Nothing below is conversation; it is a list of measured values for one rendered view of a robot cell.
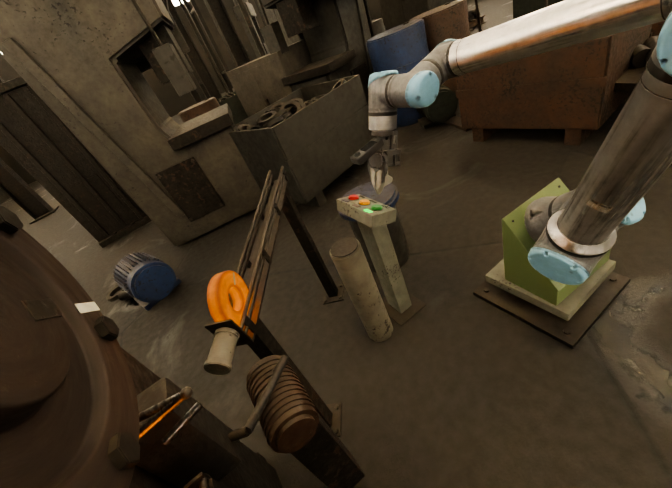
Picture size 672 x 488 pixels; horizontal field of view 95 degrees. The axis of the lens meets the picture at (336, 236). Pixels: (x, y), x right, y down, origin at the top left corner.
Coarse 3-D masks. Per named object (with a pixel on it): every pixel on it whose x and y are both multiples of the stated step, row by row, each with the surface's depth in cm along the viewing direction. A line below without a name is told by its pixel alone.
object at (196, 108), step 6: (204, 102) 430; (210, 102) 435; (216, 102) 447; (186, 108) 462; (192, 108) 426; (198, 108) 427; (204, 108) 430; (210, 108) 436; (180, 114) 435; (186, 114) 430; (192, 114) 429; (198, 114) 430; (186, 120) 437
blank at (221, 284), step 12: (216, 276) 78; (228, 276) 80; (240, 276) 86; (216, 288) 74; (228, 288) 78; (240, 288) 84; (216, 300) 73; (228, 300) 77; (240, 300) 83; (216, 312) 73; (228, 312) 75; (240, 312) 80
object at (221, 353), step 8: (224, 328) 73; (232, 328) 74; (216, 336) 73; (224, 336) 72; (232, 336) 73; (216, 344) 71; (224, 344) 71; (232, 344) 72; (216, 352) 69; (224, 352) 70; (232, 352) 71; (208, 360) 68; (216, 360) 67; (224, 360) 68; (208, 368) 69; (216, 368) 69; (224, 368) 69
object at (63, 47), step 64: (0, 0) 185; (64, 0) 193; (128, 0) 202; (64, 64) 207; (128, 64) 243; (128, 128) 234; (192, 128) 243; (128, 192) 254; (192, 192) 268; (256, 192) 287
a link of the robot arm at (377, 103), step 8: (376, 72) 90; (384, 72) 89; (392, 72) 90; (376, 80) 91; (384, 80) 90; (368, 88) 95; (376, 88) 92; (384, 88) 89; (368, 96) 96; (376, 96) 93; (384, 96) 90; (368, 104) 97; (376, 104) 94; (384, 104) 93; (376, 112) 95; (384, 112) 94; (392, 112) 95
